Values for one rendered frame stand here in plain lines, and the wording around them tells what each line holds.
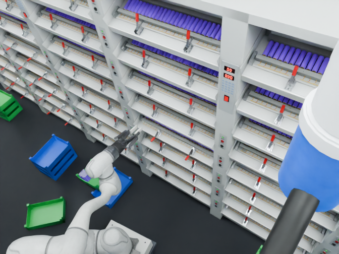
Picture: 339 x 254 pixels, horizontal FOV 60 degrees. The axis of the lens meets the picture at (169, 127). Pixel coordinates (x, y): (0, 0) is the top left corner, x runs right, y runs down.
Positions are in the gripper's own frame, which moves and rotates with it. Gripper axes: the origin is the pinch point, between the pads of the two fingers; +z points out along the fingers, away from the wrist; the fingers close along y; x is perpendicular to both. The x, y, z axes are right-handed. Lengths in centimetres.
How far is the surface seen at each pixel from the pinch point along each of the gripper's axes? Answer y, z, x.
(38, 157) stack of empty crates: 98, -28, 71
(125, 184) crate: 22, 1, 83
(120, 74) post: 9.0, 2.4, -38.1
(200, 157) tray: -42.3, 9.9, 7.8
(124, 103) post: 13.5, 6.0, -11.7
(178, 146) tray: -26.3, 10.1, 7.8
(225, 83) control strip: -55, -1, -63
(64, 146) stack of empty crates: 87, -7, 68
